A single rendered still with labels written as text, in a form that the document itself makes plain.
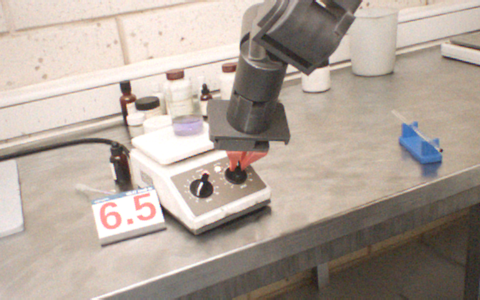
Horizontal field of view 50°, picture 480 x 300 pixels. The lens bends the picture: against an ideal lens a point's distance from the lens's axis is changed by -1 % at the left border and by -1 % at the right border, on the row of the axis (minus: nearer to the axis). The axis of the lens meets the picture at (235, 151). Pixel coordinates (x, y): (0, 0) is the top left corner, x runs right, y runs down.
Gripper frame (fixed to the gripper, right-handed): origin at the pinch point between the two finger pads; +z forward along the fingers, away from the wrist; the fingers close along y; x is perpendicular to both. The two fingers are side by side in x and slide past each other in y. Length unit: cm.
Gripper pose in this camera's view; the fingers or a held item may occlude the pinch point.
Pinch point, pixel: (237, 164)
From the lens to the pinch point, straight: 72.1
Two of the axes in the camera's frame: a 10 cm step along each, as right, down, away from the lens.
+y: -9.8, -0.3, -1.9
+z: -1.6, 6.6, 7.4
